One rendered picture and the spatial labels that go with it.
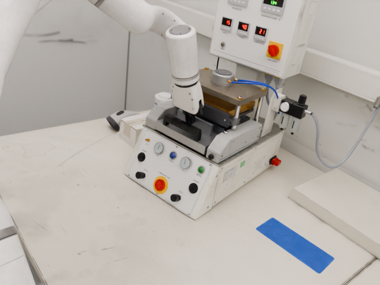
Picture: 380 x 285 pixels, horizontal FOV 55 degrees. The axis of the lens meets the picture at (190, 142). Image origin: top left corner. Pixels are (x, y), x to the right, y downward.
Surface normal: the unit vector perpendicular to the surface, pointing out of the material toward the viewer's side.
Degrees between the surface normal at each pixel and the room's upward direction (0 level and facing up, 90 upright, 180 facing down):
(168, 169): 65
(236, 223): 0
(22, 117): 90
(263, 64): 90
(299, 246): 0
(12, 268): 53
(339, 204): 0
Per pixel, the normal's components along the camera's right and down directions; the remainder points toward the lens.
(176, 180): -0.52, -0.11
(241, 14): -0.64, 0.29
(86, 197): 0.14, -0.87
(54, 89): 0.62, 0.44
